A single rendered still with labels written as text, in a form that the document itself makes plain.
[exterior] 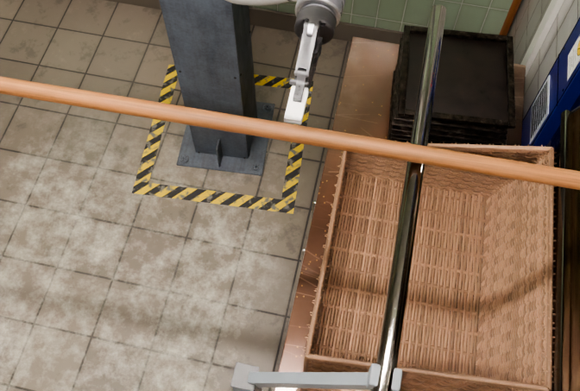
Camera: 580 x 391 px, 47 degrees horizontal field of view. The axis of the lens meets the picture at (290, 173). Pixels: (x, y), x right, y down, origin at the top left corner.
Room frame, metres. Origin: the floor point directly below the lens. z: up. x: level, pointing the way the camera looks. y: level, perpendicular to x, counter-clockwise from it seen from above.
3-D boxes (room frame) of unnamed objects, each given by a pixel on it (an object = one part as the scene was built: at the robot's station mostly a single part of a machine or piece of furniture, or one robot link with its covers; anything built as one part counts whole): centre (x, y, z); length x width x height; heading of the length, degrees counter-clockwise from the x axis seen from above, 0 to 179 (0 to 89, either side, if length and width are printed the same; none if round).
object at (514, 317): (0.56, -0.31, 0.72); 0.56 x 0.49 x 0.28; 169
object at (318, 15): (0.82, -0.04, 1.19); 0.09 x 0.07 x 0.08; 169
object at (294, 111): (0.66, -0.01, 1.19); 0.07 x 0.03 x 0.01; 169
